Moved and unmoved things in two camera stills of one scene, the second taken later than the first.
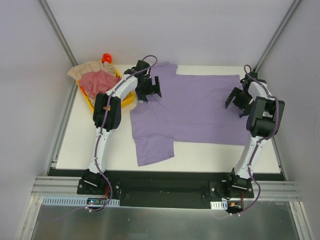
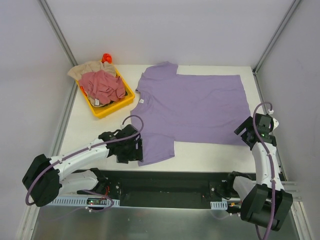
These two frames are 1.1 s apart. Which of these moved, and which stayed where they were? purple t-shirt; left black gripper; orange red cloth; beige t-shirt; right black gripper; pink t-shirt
Moved: right black gripper; left black gripper
Stayed: purple t-shirt; orange red cloth; pink t-shirt; beige t-shirt
